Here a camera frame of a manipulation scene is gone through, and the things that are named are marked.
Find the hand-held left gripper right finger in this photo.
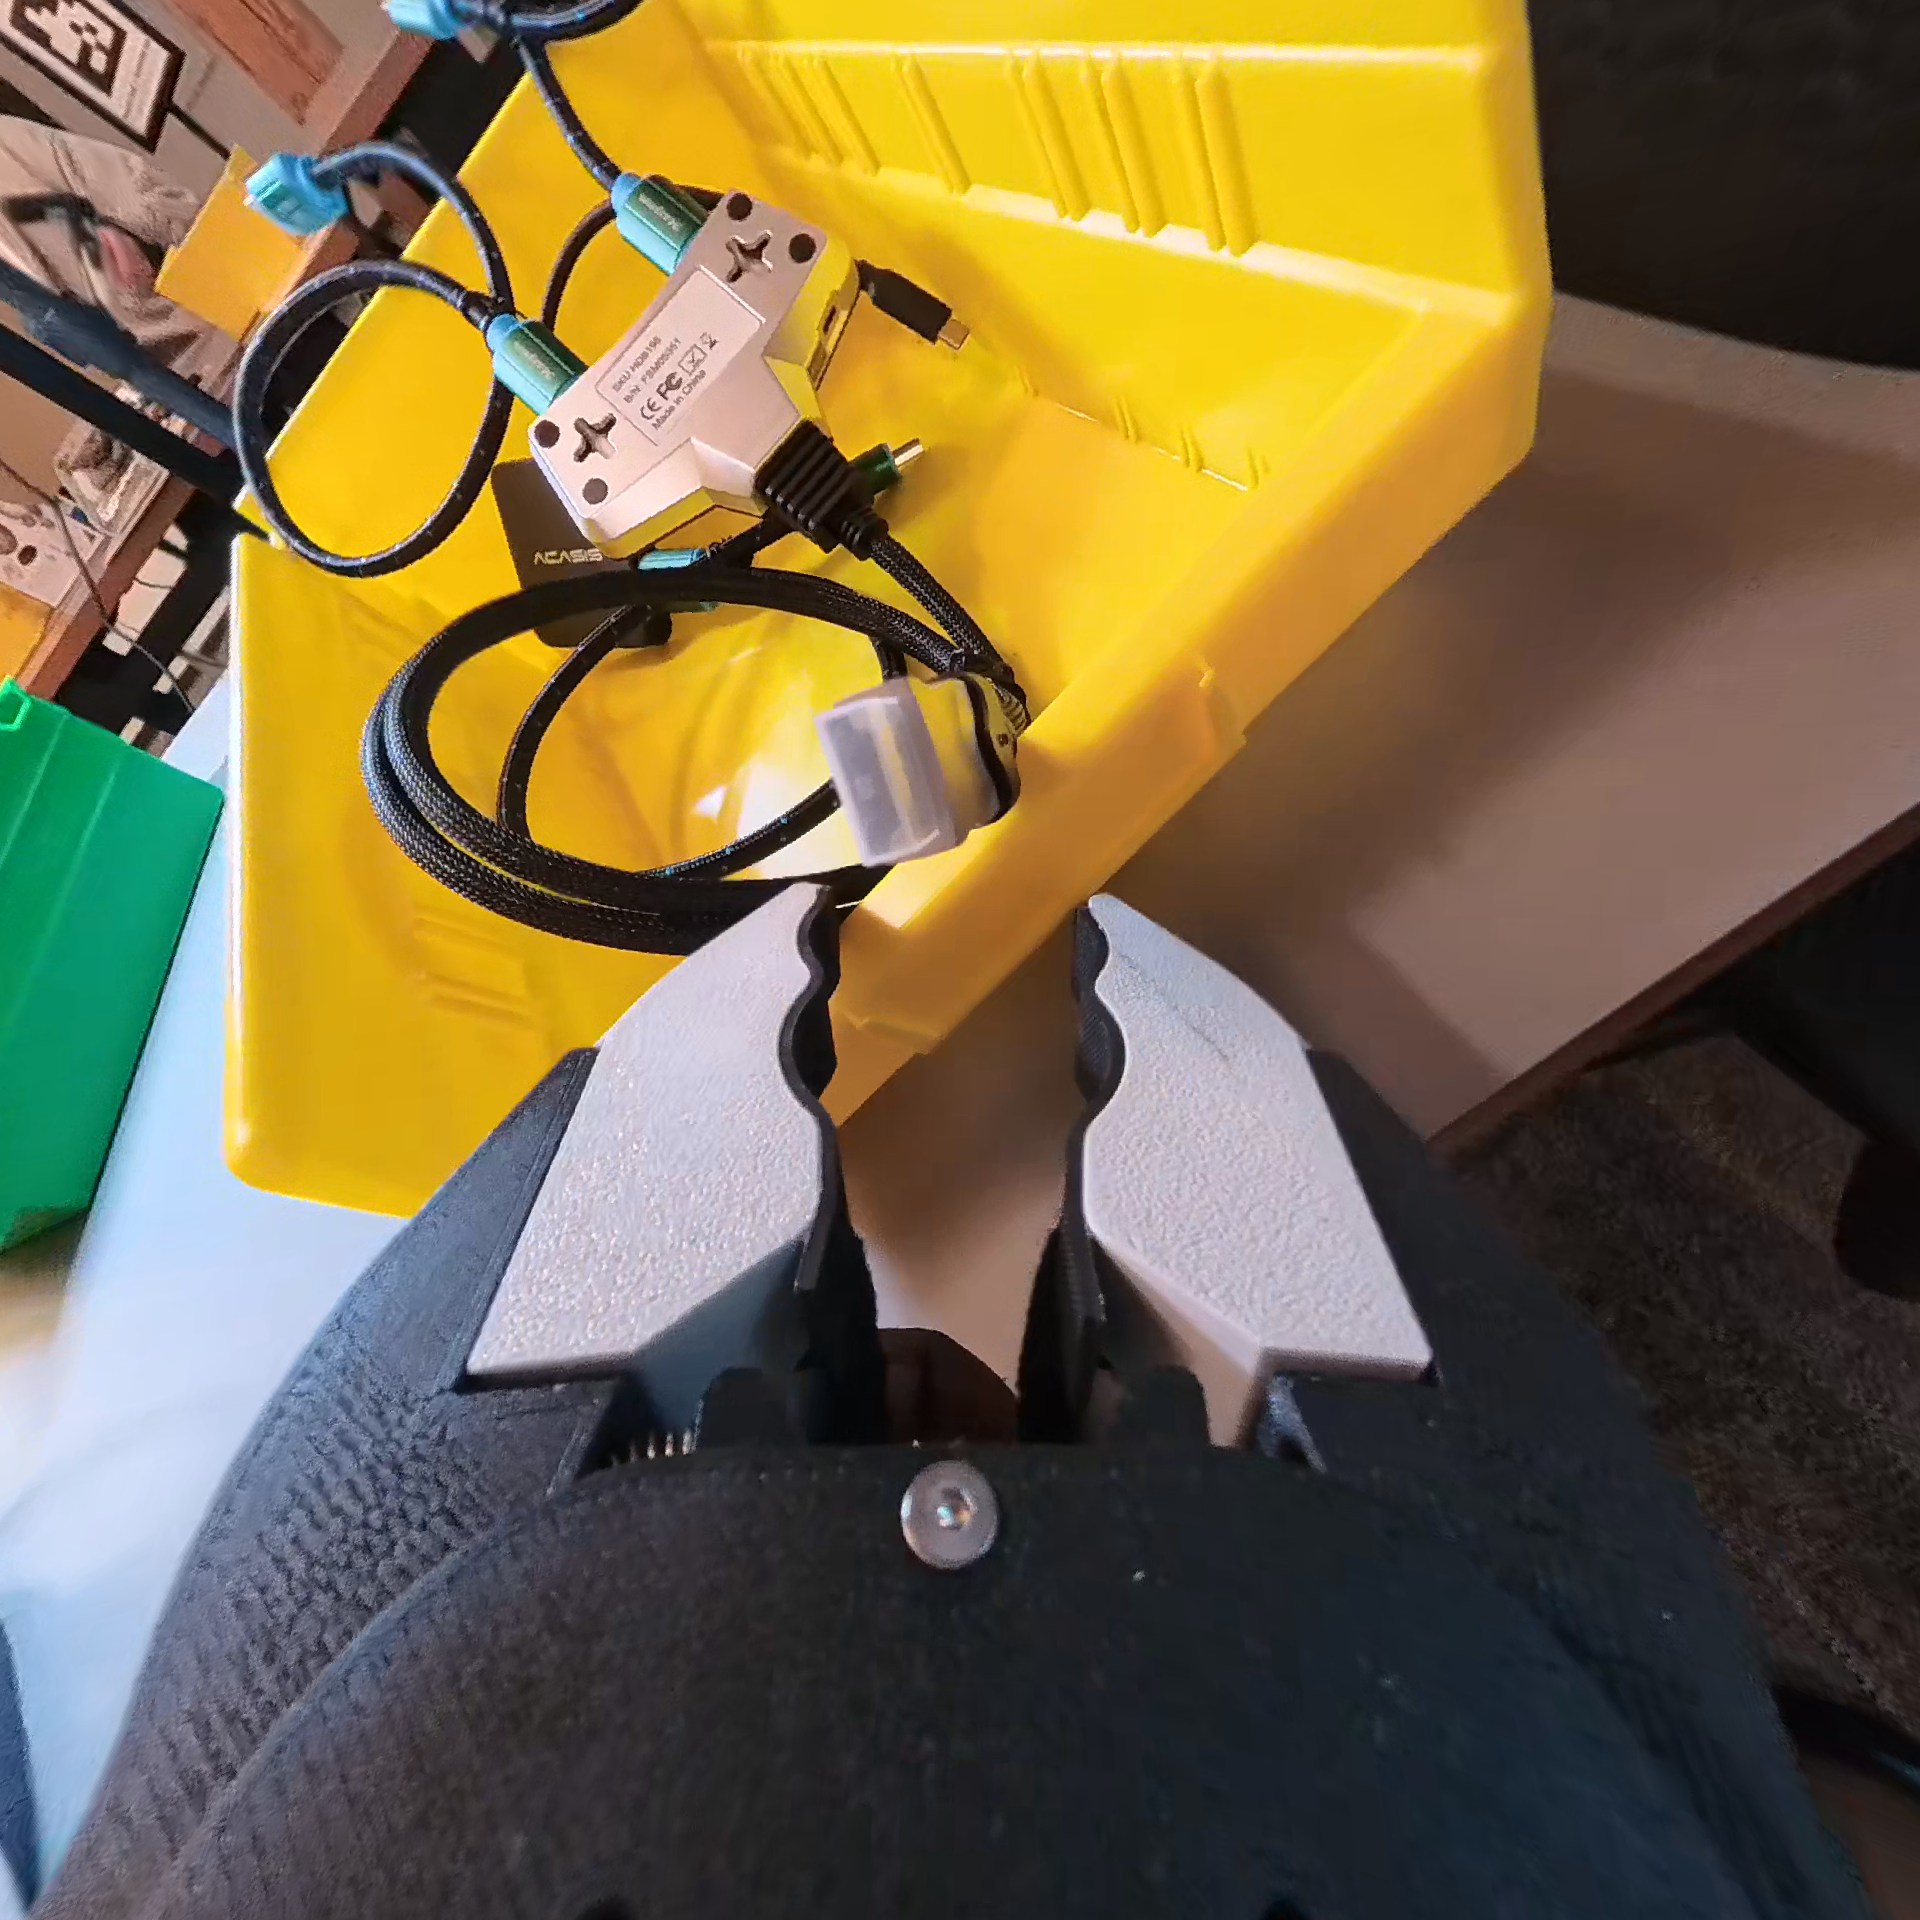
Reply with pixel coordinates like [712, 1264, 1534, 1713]
[1018, 894, 1437, 1451]

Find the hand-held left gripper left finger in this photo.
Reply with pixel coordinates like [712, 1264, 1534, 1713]
[463, 883, 890, 1444]

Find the black braided hdmi cable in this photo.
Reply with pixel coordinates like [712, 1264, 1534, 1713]
[231, 142, 588, 578]
[382, 0, 719, 280]

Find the yellow plastic bin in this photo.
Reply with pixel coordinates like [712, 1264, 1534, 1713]
[221, 0, 1549, 1222]
[154, 142, 308, 337]

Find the green plastic bin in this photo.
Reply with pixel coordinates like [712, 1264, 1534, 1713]
[0, 675, 227, 1256]

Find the framed marker tag sign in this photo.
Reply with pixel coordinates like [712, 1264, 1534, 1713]
[0, 0, 189, 154]

